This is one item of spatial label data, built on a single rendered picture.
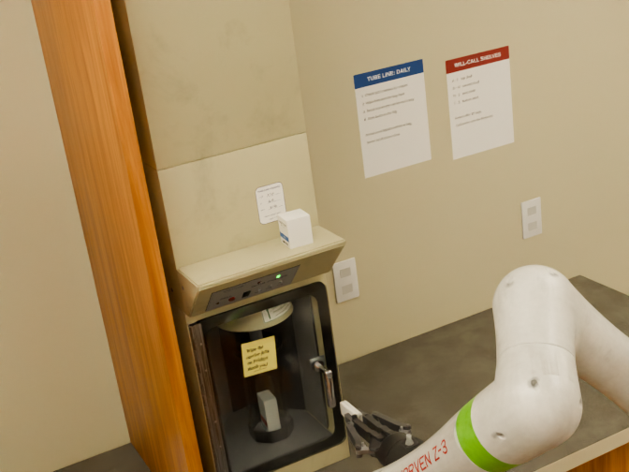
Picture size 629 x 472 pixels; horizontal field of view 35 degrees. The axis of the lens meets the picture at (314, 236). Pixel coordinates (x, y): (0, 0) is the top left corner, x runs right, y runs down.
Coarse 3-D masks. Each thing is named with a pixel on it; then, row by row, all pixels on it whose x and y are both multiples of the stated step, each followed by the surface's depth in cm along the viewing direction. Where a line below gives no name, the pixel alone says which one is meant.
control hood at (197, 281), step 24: (336, 240) 197; (192, 264) 195; (216, 264) 193; (240, 264) 192; (264, 264) 190; (288, 264) 193; (312, 264) 199; (192, 288) 188; (216, 288) 188; (192, 312) 193
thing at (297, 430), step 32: (320, 288) 210; (224, 320) 201; (256, 320) 204; (288, 320) 208; (320, 320) 212; (224, 352) 203; (288, 352) 210; (320, 352) 214; (224, 384) 205; (256, 384) 209; (288, 384) 212; (320, 384) 216; (224, 416) 207; (256, 416) 211; (288, 416) 214; (320, 416) 218; (256, 448) 213; (288, 448) 217; (320, 448) 221
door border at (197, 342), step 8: (200, 328) 199; (200, 336) 199; (192, 344) 199; (200, 344) 200; (200, 352) 200; (200, 360) 201; (200, 368) 201; (208, 368) 202; (208, 376) 202; (208, 384) 203; (208, 392) 204; (208, 400) 204; (208, 408) 204; (216, 408) 205; (208, 416) 205; (216, 416) 206; (216, 424) 206; (216, 432) 207; (216, 440) 208; (216, 448) 208; (224, 448) 209; (216, 456) 208; (224, 456) 209; (224, 464) 210
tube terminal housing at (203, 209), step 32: (224, 160) 193; (256, 160) 196; (288, 160) 199; (160, 192) 189; (192, 192) 191; (224, 192) 195; (288, 192) 201; (160, 224) 195; (192, 224) 193; (224, 224) 196; (256, 224) 200; (192, 256) 195; (288, 288) 207; (192, 320) 199; (192, 352) 201; (192, 384) 208
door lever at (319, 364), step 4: (316, 364) 214; (320, 364) 214; (316, 368) 214; (320, 368) 213; (324, 368) 212; (324, 372) 210; (328, 372) 210; (324, 376) 211; (328, 376) 210; (324, 380) 212; (328, 380) 211; (332, 380) 211; (328, 384) 211; (332, 384) 211; (328, 388) 211; (332, 388) 212; (328, 392) 212; (332, 392) 212; (328, 396) 212; (332, 396) 212; (328, 400) 213; (332, 400) 213; (328, 404) 213; (332, 404) 213
